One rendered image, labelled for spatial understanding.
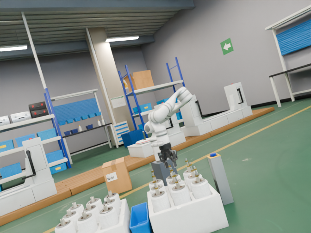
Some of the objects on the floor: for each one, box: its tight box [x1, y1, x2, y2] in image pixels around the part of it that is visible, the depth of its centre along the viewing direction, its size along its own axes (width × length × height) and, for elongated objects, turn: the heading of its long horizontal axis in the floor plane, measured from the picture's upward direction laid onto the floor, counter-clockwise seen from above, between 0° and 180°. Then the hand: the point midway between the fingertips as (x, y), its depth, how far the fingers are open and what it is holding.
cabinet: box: [107, 121, 130, 147], centre depth 703 cm, size 57×47×69 cm
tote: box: [121, 129, 144, 147], centre depth 608 cm, size 50×41×37 cm
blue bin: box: [130, 202, 152, 233], centre depth 140 cm, size 30×11×12 cm, turn 90°
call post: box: [207, 156, 234, 205], centre depth 147 cm, size 7×7×31 cm
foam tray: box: [147, 178, 229, 233], centre depth 138 cm, size 39×39×18 cm
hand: (170, 165), depth 137 cm, fingers open, 6 cm apart
